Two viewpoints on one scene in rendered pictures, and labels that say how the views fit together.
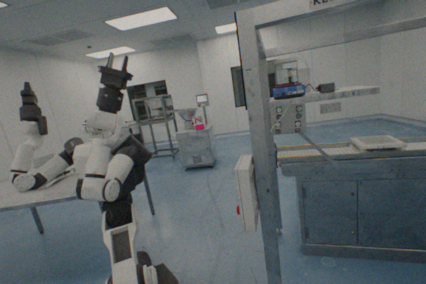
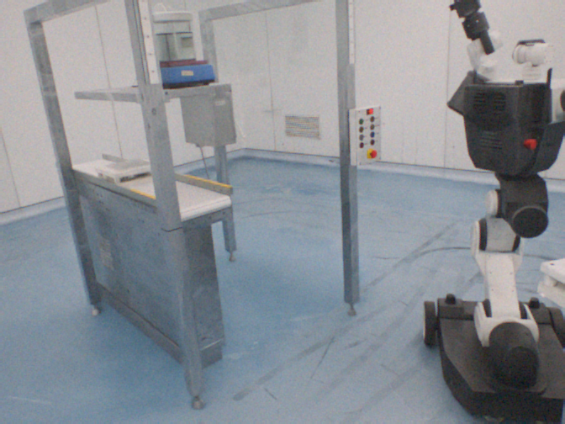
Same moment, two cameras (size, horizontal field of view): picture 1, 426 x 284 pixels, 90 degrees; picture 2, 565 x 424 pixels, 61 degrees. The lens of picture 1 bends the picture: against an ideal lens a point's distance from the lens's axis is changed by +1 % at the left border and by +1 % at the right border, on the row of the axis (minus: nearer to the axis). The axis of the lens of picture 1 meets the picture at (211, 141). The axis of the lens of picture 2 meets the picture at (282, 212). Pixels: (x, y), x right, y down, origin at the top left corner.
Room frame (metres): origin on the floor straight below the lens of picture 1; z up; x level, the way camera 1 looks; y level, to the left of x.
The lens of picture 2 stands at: (2.94, 0.71, 1.35)
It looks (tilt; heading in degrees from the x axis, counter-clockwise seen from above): 18 degrees down; 212
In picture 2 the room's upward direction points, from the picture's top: 4 degrees counter-clockwise
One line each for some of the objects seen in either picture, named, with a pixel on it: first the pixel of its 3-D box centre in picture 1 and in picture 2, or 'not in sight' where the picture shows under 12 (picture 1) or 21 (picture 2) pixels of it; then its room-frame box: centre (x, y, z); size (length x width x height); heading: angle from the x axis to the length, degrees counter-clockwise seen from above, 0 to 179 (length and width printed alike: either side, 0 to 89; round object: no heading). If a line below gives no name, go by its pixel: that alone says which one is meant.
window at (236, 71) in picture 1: (256, 83); not in sight; (6.41, -1.54, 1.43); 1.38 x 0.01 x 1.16; 80
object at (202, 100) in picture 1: (203, 109); not in sight; (4.25, 0.06, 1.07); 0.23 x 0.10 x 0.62; 80
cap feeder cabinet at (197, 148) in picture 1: (198, 147); not in sight; (4.14, 0.29, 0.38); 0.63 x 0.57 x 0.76; 80
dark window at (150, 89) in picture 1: (149, 101); not in sight; (7.00, 1.77, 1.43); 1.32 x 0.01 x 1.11; 80
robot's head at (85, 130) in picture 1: (92, 129); (534, 58); (1.10, 0.59, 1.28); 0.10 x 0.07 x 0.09; 61
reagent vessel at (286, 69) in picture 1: (286, 70); not in sight; (1.52, -0.58, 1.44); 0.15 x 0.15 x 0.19
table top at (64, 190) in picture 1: (50, 180); not in sight; (1.97, 1.58, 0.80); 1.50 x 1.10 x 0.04; 91
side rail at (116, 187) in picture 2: (369, 142); (102, 182); (1.51, -1.15, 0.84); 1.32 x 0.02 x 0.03; 72
